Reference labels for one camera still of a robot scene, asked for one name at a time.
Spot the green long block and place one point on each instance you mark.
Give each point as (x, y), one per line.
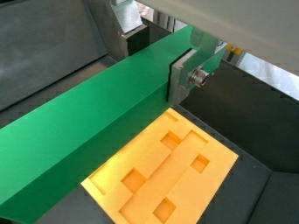
(52, 147)

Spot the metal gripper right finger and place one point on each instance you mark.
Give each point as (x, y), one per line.
(194, 66)

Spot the yellow slotted board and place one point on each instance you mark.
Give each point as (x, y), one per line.
(160, 180)

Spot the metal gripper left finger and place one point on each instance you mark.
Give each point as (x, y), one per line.
(124, 33)

